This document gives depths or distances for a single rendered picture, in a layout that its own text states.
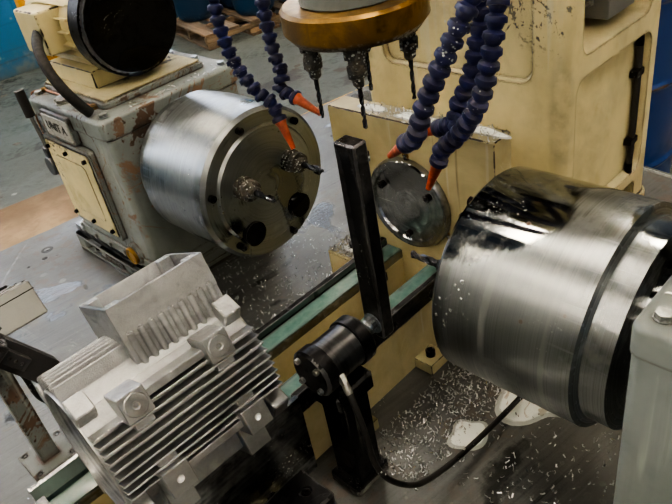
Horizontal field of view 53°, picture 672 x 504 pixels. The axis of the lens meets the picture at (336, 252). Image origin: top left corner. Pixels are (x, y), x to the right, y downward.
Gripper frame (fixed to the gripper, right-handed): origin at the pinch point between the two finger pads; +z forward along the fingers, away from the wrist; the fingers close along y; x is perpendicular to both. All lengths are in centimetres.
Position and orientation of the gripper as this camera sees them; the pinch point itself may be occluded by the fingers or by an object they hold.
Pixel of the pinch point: (22, 359)
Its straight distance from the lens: 78.9
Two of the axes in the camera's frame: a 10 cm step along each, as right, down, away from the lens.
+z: 4.8, 4.5, 7.5
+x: -5.2, 8.4, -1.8
